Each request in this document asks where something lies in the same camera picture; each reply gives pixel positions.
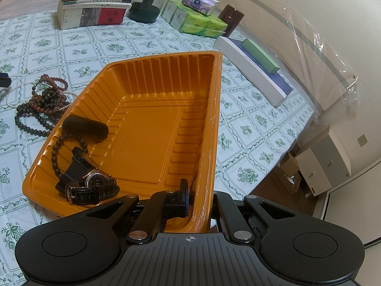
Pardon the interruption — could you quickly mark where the dark green bead necklace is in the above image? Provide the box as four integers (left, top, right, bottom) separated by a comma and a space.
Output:
14, 85, 70, 139

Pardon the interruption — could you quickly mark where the brown cylindrical container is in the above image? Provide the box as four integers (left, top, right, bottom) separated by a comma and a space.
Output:
218, 4, 245, 38

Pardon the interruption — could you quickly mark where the long white box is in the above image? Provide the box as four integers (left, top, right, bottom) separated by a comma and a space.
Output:
214, 36, 288, 107

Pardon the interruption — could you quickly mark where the black fabric strap watch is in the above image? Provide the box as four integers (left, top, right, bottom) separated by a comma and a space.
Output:
55, 147, 114, 194

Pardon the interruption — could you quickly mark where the green tissue pack bundle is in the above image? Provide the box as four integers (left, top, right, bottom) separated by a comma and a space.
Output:
161, 0, 228, 39

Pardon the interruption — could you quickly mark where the green box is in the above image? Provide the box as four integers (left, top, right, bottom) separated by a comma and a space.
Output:
241, 38, 281, 74

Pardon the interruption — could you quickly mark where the dark wooden bead bracelet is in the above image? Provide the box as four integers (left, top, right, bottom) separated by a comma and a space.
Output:
51, 133, 89, 181

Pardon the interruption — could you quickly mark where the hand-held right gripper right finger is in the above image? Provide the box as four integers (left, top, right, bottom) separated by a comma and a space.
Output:
213, 191, 299, 242

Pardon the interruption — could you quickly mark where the purple tissue box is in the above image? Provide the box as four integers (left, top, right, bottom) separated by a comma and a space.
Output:
181, 0, 220, 17

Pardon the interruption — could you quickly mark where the cardboard box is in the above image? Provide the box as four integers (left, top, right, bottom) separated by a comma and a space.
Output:
274, 152, 304, 195

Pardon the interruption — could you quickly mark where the flat blue box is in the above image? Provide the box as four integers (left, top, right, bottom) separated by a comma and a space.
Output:
229, 37, 294, 97

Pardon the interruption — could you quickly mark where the black smartwatch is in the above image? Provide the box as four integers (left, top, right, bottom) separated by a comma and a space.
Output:
62, 114, 109, 140

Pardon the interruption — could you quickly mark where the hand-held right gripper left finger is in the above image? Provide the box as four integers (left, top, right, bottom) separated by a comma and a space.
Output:
80, 179, 190, 244

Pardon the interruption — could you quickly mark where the black leather strap watch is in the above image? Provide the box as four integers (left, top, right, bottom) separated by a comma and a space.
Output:
65, 180, 120, 207

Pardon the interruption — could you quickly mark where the thin green spine book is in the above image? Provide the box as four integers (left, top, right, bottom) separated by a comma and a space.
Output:
61, 0, 132, 9

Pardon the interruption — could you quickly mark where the brown bead necklace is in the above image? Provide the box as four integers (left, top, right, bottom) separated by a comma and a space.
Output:
28, 92, 69, 115

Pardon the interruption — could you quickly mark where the white pearl necklace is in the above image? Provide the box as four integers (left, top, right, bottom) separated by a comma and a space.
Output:
4, 77, 78, 110

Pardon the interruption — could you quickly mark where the reddish brown bead bracelet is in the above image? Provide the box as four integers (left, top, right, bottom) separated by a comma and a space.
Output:
38, 74, 70, 93

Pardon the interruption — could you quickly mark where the clear plastic wrap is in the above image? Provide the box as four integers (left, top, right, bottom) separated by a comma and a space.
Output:
216, 0, 359, 126

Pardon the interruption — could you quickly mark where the white nightstand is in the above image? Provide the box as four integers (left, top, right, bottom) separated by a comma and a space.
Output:
295, 127, 352, 197

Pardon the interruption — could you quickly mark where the thick book with red spine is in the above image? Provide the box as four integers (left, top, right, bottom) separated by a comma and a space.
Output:
56, 6, 127, 31

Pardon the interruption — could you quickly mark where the dark green glass jar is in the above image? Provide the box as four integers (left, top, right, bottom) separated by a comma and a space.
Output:
128, 0, 169, 24

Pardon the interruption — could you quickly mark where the orange plastic tray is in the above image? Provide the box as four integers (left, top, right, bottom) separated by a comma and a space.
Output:
22, 51, 224, 233

